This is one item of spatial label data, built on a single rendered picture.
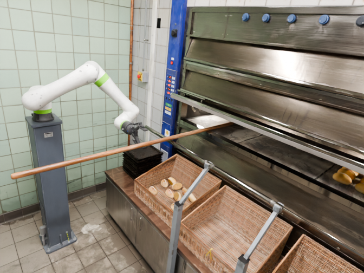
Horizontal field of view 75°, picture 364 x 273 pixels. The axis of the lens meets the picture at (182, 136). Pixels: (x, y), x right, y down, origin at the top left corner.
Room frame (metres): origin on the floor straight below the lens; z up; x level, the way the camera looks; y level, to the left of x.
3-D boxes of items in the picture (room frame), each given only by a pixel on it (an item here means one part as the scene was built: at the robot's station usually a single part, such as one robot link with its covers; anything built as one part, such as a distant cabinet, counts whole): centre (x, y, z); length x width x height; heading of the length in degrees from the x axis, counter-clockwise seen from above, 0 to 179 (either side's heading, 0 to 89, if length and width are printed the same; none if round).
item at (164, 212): (1.68, 0.00, 0.72); 0.56 x 0.49 x 0.28; 45
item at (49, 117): (1.70, 1.09, 1.23); 0.26 x 0.15 x 0.06; 44
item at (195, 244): (1.24, -0.41, 0.72); 0.56 x 0.49 x 0.28; 45
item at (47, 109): (1.65, 1.05, 1.36); 0.16 x 0.13 x 0.19; 16
